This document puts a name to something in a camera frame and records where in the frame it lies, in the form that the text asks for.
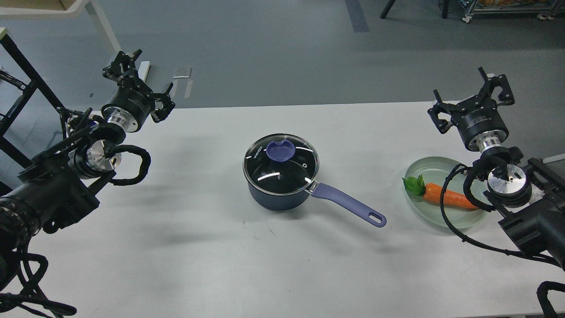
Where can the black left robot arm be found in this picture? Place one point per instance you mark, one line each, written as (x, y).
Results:
(59, 187)

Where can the blue saucepan with handle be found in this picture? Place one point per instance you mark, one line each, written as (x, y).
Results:
(321, 191)

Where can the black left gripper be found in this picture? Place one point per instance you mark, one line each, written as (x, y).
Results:
(132, 103)

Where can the white table frame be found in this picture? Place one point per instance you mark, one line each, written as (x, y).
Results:
(70, 41)

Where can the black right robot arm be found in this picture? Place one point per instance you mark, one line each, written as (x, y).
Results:
(530, 199)

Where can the metal cart with wheels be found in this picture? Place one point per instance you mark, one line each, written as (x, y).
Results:
(542, 9)

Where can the glass lid with purple knob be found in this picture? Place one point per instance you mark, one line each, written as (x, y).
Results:
(280, 164)

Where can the orange toy carrot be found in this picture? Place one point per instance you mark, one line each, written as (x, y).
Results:
(420, 191)

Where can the pale green plate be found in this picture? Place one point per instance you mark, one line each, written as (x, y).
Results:
(435, 169)

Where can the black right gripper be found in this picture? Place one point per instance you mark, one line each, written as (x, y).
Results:
(480, 129)

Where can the black metal stand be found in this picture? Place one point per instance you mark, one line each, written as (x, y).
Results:
(35, 84)

